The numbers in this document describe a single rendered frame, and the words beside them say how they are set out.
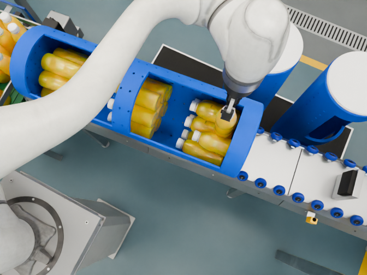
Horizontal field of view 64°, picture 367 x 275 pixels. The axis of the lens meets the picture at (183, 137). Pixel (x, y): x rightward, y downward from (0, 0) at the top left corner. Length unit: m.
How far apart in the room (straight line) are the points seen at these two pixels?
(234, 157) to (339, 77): 0.60
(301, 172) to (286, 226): 0.98
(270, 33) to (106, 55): 0.25
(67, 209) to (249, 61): 0.83
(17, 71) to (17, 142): 0.80
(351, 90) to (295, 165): 0.37
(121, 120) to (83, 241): 0.43
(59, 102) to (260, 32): 0.31
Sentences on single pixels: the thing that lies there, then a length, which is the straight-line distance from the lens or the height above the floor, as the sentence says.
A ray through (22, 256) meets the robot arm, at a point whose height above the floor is 1.18.
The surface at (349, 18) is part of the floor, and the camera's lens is 2.96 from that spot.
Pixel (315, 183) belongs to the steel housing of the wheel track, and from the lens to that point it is 1.31.
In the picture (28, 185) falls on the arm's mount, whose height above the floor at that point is 1.08.
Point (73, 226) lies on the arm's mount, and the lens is 1.12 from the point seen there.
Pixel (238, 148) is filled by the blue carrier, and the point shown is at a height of 1.21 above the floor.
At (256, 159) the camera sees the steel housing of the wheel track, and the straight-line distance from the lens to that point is 1.25.
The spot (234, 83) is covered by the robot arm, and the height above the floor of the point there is 1.56.
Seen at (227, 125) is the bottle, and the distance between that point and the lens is 0.92.
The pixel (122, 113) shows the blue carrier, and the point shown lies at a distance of 1.01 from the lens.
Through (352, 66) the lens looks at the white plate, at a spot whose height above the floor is 1.04.
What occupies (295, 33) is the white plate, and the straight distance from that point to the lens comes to 1.39.
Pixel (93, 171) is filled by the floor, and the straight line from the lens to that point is 2.26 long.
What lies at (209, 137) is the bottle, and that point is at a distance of 1.03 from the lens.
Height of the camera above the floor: 2.12
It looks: 75 degrees down
